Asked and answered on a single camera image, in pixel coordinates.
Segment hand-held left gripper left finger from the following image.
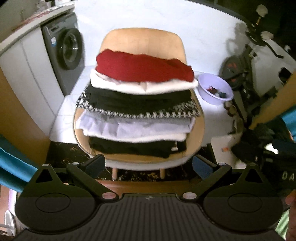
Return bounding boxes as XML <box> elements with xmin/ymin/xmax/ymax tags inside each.
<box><xmin>22</xmin><ymin>153</ymin><xmax>117</xmax><ymax>202</ymax></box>

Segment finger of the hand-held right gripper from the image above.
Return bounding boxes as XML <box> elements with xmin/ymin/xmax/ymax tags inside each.
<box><xmin>272</xmin><ymin>139</ymin><xmax>296</xmax><ymax>153</ymax></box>

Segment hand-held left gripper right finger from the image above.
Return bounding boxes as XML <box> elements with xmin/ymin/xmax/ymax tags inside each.
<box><xmin>180</xmin><ymin>155</ymin><xmax>277</xmax><ymax>202</ymax></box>

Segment red knit sweater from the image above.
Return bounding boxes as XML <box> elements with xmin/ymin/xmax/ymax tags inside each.
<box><xmin>95</xmin><ymin>50</ymin><xmax>195</xmax><ymax>82</ymax></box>

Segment stack of folded clothes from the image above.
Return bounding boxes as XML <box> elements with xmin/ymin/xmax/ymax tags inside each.
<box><xmin>74</xmin><ymin>68</ymin><xmax>201</xmax><ymax>159</ymax></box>

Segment person's right hand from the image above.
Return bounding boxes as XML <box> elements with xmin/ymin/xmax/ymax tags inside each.
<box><xmin>285</xmin><ymin>195</ymin><xmax>296</xmax><ymax>241</ymax></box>

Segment lavender plastic basin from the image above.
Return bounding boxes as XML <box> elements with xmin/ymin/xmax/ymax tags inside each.
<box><xmin>198</xmin><ymin>74</ymin><xmax>234</xmax><ymax>106</ymax></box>

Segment black exercise bike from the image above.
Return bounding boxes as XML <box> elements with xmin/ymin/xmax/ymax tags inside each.
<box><xmin>220</xmin><ymin>5</ymin><xmax>292</xmax><ymax>130</ymax></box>

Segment white cabinet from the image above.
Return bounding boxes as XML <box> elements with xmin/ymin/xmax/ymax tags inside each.
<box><xmin>0</xmin><ymin>5</ymin><xmax>77</xmax><ymax>139</ymax></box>

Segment grey front-load washing machine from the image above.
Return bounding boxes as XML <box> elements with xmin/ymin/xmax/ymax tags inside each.
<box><xmin>41</xmin><ymin>11</ymin><xmax>86</xmax><ymax>96</ymax></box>

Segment light wooden chair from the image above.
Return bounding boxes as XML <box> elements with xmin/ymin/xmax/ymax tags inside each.
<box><xmin>73</xmin><ymin>28</ymin><xmax>206</xmax><ymax>180</ymax></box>

